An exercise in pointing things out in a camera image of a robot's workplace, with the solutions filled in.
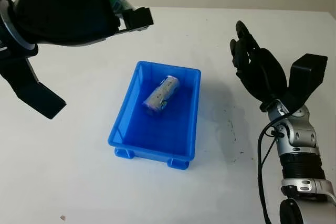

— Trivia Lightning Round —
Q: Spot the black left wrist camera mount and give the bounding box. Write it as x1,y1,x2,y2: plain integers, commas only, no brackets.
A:
0,47,67,120

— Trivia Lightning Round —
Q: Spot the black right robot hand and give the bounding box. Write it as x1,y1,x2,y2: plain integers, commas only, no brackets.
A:
228,20,287,104

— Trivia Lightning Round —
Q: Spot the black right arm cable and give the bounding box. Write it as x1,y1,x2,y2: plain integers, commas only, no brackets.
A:
256,105,292,224

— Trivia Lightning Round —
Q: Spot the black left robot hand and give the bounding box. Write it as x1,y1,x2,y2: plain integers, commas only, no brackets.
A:
7,0,154,48

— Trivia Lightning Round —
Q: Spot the silver purple packet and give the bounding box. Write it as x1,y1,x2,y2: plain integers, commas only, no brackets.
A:
141,75,181,117

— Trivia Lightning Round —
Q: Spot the blue plastic tray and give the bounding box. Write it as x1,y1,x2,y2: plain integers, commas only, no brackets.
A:
107,60,202,170

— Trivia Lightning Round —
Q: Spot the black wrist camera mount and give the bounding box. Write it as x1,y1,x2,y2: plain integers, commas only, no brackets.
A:
272,53,329,115
0,47,67,120

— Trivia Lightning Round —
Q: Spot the green carton box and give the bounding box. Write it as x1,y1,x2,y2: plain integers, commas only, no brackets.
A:
106,0,138,19

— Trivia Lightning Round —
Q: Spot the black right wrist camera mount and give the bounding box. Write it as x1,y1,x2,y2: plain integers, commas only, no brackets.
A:
272,53,329,115

